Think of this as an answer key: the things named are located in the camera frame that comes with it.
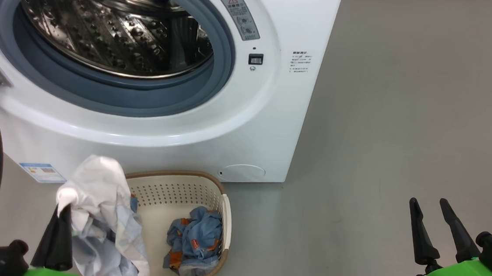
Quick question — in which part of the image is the steel perforated washer drum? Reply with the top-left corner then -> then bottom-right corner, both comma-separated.
16,0 -> 219,84

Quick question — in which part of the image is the pale blue white garment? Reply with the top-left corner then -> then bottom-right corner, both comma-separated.
67,192 -> 156,276

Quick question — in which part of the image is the grey warning sticker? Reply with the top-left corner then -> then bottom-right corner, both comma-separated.
217,0 -> 264,42

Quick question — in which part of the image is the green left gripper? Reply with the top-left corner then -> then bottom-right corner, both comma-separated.
20,202 -> 96,276

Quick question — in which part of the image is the grey rubber door gasket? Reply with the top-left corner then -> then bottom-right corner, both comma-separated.
0,0 -> 241,125

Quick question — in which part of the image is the blue garment with orange print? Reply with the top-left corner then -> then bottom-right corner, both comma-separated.
162,203 -> 226,276

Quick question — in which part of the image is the blue white energy label sticker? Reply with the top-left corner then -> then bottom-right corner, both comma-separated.
18,161 -> 68,185

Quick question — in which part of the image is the round white filter cover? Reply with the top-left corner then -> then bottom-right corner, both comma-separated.
218,162 -> 267,185

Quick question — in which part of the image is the cream perforated laundry basket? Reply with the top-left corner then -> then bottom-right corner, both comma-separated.
116,165 -> 236,276

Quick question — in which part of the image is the white washing machine body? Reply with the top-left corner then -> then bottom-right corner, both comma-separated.
0,0 -> 344,206

